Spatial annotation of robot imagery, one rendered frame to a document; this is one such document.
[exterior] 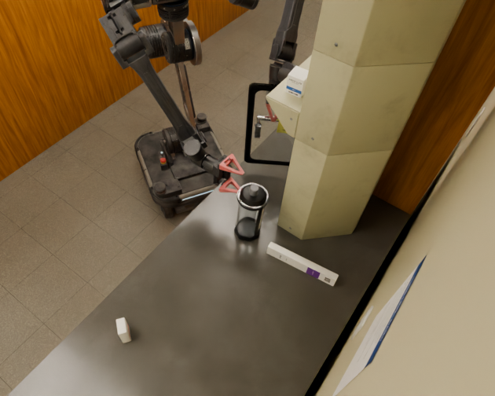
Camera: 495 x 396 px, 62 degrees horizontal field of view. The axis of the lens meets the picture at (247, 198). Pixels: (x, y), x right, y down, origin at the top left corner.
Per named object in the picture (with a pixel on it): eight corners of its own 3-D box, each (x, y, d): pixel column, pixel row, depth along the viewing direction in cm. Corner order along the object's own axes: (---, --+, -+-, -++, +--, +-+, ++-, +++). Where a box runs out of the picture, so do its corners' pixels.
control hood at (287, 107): (345, 85, 138) (353, 59, 130) (294, 139, 122) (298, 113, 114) (315, 71, 142) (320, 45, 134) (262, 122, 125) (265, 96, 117)
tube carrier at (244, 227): (267, 233, 156) (275, 200, 138) (243, 245, 152) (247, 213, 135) (251, 212, 161) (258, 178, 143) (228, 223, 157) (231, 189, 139)
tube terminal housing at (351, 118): (371, 203, 168) (459, 29, 106) (333, 260, 152) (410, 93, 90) (318, 174, 176) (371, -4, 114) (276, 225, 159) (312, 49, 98)
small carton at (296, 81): (308, 89, 120) (312, 71, 115) (300, 98, 118) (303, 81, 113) (293, 82, 122) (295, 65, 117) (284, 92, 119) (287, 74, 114)
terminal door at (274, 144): (317, 167, 171) (339, 90, 139) (243, 162, 171) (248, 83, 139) (317, 166, 172) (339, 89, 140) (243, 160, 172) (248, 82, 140)
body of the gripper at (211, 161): (217, 167, 135) (199, 156, 137) (217, 186, 143) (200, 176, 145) (229, 155, 138) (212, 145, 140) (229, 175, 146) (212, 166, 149)
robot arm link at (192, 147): (203, 133, 148) (182, 144, 148) (192, 119, 137) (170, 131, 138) (217, 159, 144) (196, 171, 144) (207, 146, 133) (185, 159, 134)
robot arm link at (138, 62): (140, 27, 123) (109, 45, 123) (142, 32, 118) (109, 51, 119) (207, 136, 150) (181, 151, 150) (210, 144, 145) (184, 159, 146)
